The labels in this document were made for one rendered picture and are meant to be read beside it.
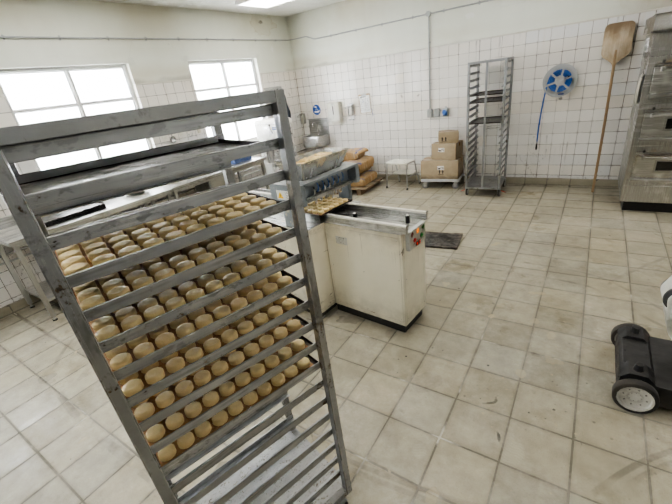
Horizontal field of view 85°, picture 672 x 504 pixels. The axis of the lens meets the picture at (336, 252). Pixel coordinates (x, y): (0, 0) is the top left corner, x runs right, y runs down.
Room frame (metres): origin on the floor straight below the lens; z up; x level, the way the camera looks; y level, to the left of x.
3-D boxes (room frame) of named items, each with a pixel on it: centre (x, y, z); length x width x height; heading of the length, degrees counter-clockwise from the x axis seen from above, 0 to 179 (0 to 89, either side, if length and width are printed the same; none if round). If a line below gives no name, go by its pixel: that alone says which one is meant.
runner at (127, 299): (0.91, 0.36, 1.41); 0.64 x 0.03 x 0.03; 127
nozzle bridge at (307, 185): (2.94, 0.07, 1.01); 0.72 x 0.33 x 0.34; 138
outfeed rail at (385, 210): (3.12, 0.06, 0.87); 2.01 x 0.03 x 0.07; 48
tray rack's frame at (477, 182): (5.42, -2.43, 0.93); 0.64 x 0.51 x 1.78; 147
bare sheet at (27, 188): (1.06, 0.48, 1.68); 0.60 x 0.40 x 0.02; 127
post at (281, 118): (1.07, 0.10, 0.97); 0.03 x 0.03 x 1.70; 37
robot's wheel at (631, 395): (1.37, -1.48, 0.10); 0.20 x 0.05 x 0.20; 54
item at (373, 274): (2.60, -0.30, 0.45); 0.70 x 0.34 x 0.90; 48
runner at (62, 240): (0.91, 0.36, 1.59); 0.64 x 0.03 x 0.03; 127
